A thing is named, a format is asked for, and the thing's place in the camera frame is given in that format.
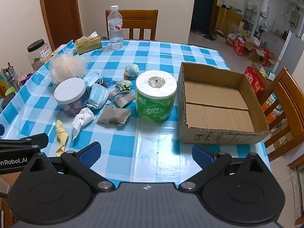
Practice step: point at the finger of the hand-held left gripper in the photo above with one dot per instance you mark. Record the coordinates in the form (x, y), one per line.
(39, 139)

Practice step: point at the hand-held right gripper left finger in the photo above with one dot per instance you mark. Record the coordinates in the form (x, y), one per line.
(90, 153)

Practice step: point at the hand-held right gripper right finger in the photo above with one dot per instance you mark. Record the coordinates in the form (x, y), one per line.
(201, 155)

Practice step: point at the yellow cloth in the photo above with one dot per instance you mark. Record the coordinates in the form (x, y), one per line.
(60, 130)

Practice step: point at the white cloth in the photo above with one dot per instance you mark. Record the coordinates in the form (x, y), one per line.
(84, 118)

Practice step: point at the large grey fabric pouch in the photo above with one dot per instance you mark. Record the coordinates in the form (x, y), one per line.
(111, 117)

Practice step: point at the brown cardboard box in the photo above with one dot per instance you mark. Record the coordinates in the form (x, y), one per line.
(218, 104)

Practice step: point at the blue face mask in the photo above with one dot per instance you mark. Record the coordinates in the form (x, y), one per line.
(98, 95)
(92, 77)

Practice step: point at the cream mesh bath pouf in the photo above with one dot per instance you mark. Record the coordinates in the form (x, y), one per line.
(66, 66)

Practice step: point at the jar with white lid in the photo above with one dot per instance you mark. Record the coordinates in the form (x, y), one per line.
(70, 90)

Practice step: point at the small grey fabric pouch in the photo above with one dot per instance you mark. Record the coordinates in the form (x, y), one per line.
(124, 99)

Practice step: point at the pen holder with pens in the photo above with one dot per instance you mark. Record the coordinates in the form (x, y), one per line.
(10, 80)

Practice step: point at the toilet paper roll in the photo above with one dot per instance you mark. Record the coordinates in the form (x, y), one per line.
(154, 104)

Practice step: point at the clear jar with black lid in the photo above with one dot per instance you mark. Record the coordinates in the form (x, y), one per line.
(38, 52)

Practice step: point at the large red snack box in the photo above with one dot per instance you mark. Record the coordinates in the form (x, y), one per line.
(254, 80)

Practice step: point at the blue white plush toy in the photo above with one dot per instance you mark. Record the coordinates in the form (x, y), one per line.
(131, 70)

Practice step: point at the wooden chair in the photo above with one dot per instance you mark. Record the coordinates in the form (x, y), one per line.
(289, 99)
(140, 19)

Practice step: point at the gold tissue box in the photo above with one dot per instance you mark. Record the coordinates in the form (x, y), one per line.
(89, 44)

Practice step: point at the blue checked tablecloth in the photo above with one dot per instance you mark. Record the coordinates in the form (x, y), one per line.
(154, 57)

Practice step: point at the tall red box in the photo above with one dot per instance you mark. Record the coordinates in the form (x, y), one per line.
(238, 46)

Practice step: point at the open cardboard box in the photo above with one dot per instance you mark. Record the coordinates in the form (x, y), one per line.
(253, 51)

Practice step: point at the open red box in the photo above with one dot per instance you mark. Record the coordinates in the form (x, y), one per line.
(268, 57)

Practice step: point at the pair of slippers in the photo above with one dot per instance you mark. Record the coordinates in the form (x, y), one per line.
(196, 33)

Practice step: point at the clear water bottle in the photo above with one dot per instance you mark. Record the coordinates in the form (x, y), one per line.
(115, 28)

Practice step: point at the brown wooden door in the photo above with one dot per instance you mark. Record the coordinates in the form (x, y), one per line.
(61, 9)

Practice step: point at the grey refrigerator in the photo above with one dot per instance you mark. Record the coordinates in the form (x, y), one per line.
(291, 52)

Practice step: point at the wooden cabinet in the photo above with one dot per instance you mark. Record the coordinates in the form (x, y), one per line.
(228, 19)

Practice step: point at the wall water heater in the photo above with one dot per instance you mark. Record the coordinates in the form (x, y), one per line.
(294, 19)

